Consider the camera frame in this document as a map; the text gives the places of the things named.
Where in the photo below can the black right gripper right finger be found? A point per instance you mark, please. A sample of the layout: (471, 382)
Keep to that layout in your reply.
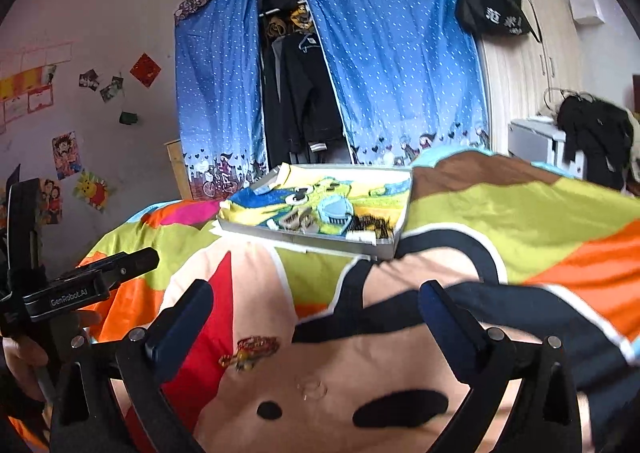
(545, 414)

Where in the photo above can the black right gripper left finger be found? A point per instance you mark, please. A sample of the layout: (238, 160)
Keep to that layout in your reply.
(86, 415)

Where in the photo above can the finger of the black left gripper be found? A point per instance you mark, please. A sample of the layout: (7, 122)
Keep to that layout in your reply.
(125, 265)

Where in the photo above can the person's left hand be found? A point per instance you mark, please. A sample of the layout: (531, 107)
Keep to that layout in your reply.
(23, 357)

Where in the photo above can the colourful cartoon bed quilt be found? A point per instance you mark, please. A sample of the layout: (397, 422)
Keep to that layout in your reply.
(314, 352)

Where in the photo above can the blue plastic basket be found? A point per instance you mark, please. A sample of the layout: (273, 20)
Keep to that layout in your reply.
(336, 213)

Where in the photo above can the hanging dark clothes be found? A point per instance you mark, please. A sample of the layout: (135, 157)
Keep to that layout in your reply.
(303, 124)

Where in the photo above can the white bedside cabinet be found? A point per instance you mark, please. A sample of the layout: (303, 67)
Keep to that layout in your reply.
(539, 141)

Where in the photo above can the black clothes pile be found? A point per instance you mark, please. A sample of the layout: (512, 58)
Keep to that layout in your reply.
(603, 133)

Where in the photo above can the blue dotted wardrobe curtain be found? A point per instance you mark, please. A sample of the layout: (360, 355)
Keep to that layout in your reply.
(404, 75)

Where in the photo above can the white hanging paper bag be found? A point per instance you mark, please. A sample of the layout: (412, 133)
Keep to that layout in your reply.
(587, 12)

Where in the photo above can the black hanging tote bag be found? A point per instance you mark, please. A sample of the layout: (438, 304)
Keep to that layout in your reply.
(504, 18)

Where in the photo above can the family cartoon wall poster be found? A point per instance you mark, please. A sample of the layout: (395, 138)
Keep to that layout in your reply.
(51, 202)

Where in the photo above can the cartoon character wall poster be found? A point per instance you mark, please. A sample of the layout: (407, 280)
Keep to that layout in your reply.
(66, 155)

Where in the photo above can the red square wall paper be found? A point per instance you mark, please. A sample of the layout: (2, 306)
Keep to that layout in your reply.
(145, 70)

